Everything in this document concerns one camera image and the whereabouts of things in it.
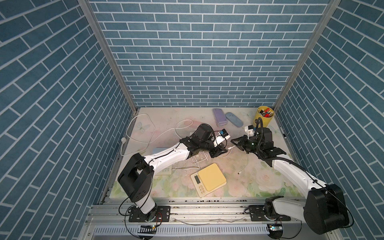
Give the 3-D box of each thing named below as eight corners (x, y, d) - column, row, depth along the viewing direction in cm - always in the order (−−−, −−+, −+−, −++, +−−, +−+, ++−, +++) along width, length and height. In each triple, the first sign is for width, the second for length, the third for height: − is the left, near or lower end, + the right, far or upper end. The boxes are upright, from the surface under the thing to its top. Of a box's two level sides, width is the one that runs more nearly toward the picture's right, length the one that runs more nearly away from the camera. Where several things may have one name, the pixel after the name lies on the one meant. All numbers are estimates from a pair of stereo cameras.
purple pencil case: (217, 126, 111) (218, 124, 109) (212, 111, 122) (212, 108, 120) (227, 124, 112) (228, 122, 110) (221, 109, 123) (221, 107, 121)
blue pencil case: (239, 128, 112) (240, 126, 109) (224, 116, 120) (225, 113, 117) (243, 125, 114) (244, 123, 111) (228, 113, 122) (229, 111, 119)
